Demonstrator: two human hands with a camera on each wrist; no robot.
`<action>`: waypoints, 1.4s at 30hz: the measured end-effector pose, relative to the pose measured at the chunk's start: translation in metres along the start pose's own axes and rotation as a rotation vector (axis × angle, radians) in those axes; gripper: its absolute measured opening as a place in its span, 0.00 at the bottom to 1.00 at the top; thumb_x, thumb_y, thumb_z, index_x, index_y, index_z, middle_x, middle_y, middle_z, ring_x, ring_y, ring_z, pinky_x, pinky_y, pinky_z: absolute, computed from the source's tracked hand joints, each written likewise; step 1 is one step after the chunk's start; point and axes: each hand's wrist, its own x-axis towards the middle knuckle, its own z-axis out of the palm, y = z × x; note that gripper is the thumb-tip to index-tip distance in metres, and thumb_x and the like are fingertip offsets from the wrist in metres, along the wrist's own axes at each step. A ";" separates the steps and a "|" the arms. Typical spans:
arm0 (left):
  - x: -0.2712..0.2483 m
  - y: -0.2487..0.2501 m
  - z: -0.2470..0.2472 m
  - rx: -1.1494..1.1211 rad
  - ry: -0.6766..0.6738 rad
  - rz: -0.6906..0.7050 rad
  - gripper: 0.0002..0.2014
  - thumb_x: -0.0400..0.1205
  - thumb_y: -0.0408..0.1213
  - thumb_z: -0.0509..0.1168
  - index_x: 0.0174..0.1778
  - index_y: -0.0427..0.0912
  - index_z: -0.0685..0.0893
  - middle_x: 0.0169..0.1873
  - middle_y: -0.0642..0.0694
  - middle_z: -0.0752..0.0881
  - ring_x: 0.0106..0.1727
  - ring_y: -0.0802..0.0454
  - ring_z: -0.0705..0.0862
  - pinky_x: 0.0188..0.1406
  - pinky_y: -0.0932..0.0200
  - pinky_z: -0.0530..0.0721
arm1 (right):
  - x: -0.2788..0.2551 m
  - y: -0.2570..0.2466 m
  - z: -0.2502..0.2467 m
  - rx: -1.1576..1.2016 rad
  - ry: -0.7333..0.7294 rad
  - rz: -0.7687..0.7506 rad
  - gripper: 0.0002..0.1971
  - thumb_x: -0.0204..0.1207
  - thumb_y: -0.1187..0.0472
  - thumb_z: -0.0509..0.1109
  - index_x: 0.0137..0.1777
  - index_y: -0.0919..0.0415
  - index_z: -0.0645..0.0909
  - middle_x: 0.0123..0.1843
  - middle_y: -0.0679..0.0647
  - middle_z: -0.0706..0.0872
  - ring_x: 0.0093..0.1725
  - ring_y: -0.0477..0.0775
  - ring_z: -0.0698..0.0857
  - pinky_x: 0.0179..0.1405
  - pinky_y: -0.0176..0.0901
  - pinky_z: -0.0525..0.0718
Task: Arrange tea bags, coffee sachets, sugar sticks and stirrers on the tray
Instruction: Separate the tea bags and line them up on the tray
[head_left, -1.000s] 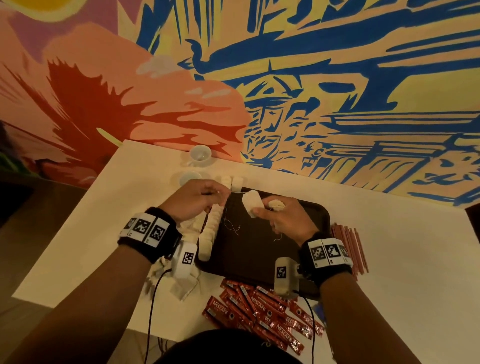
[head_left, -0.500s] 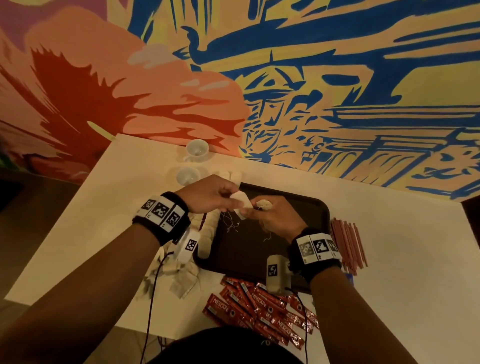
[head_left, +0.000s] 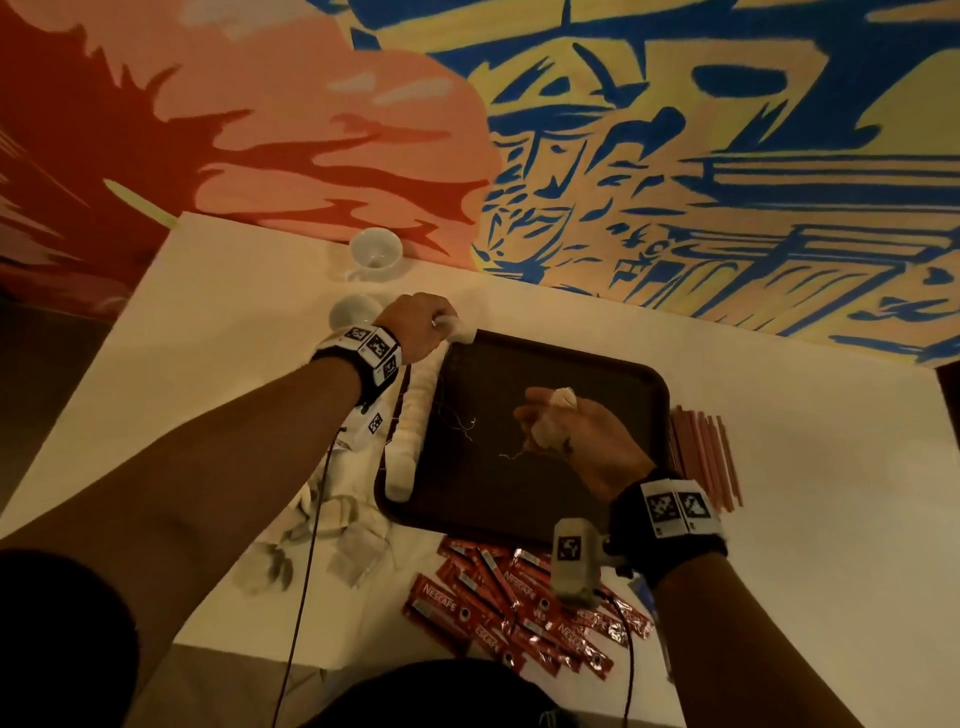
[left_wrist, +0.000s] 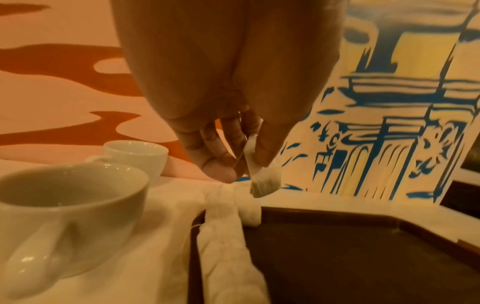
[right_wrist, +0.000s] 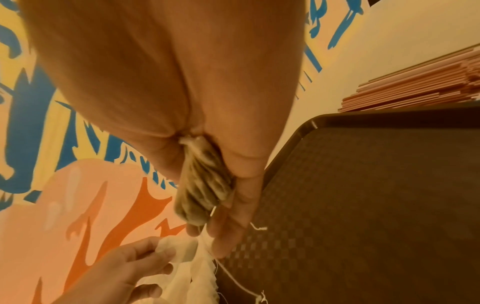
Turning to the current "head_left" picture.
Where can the person's right hand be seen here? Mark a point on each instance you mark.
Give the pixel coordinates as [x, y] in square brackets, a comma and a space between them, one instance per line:
[593, 443]

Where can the person's left hand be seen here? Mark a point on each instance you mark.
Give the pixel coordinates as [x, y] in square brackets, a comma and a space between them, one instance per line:
[414, 326]

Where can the bunch of tea bags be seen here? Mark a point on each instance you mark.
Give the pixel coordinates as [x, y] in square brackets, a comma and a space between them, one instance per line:
[552, 420]

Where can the row of tea bags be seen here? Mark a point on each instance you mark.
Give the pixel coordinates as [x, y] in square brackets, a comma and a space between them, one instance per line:
[417, 405]

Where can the dark brown tray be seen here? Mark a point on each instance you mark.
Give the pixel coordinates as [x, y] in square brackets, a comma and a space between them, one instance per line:
[510, 480]

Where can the pile of red Nescafe sachets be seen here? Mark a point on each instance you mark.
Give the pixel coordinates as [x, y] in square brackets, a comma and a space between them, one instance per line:
[510, 600]

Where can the pile of white tea bags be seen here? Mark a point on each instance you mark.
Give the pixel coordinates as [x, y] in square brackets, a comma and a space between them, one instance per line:
[323, 525]

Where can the person's right forearm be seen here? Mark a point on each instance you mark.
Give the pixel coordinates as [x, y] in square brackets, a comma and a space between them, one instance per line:
[750, 645]

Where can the person's left forearm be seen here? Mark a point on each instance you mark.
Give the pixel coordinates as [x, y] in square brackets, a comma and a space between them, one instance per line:
[180, 495]

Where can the person's black shirt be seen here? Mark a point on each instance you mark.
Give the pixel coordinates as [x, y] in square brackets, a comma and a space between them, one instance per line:
[60, 645]

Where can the small white cup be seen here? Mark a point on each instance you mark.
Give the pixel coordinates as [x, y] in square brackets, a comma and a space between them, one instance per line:
[354, 311]
[375, 251]

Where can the black marker wristband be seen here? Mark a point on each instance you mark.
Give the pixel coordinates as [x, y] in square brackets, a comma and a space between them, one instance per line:
[669, 528]
[360, 363]

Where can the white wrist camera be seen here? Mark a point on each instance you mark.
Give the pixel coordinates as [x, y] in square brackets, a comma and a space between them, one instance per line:
[575, 557]
[365, 428]

